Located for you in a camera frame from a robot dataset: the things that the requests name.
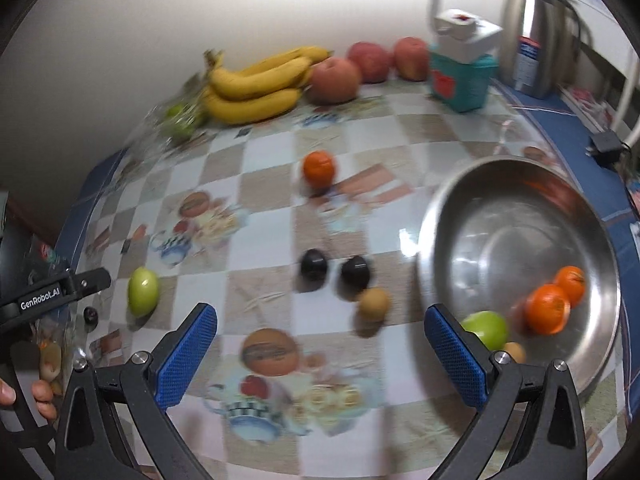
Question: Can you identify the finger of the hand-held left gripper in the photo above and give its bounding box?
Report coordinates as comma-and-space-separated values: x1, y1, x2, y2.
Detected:
67, 267, 112, 304

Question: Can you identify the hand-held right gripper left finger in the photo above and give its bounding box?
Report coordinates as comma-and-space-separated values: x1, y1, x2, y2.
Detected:
52, 302, 219, 480

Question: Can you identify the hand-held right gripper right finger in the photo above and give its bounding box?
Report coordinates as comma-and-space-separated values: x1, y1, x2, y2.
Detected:
423, 303, 589, 480

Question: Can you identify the green jujube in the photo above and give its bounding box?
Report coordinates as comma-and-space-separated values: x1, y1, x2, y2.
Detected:
460, 311, 510, 352

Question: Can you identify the green mango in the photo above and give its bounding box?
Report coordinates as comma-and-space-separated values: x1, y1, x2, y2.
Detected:
127, 266, 161, 317

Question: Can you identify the stainless steel basin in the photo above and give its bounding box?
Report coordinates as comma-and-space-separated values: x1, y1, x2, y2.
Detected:
416, 156, 621, 393

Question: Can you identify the orange mandarin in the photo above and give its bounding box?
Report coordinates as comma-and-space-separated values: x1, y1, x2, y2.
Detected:
554, 266, 587, 306
525, 284, 572, 336
302, 151, 336, 186

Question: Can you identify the person's left hand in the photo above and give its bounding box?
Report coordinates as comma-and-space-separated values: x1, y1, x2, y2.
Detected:
0, 377, 59, 421

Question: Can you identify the clear container of small fruit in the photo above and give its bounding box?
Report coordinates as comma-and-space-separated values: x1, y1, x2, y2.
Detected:
25, 305, 93, 401

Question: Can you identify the checkered printed tablecloth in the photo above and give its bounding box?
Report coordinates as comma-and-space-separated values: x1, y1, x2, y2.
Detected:
55, 77, 640, 480

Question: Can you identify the yellow banana bunch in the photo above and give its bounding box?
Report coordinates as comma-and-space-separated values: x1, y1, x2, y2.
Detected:
202, 46, 335, 126

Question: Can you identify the black charger adapter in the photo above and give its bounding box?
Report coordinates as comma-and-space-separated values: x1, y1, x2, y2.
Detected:
589, 131, 626, 166

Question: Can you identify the teal plastic toy box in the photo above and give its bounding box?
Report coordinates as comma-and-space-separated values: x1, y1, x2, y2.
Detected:
429, 52, 500, 113

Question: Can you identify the pink plastic bag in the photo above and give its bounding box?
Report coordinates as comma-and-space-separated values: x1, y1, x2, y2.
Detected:
562, 85, 616, 128

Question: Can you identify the red apple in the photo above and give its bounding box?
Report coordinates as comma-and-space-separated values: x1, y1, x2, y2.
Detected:
310, 57, 362, 106
393, 36, 431, 82
347, 41, 392, 84

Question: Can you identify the white pipe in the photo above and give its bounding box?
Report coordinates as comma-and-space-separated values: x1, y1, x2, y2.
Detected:
612, 57, 640, 148

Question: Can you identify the white power strip lamp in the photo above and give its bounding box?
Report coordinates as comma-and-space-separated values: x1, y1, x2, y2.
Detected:
425, 0, 503, 63

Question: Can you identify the stainless steel thermos jug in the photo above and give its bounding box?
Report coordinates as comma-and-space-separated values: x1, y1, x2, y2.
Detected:
500, 0, 588, 100

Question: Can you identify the black charger cable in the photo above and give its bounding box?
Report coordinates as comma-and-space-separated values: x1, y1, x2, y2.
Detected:
620, 140, 640, 176

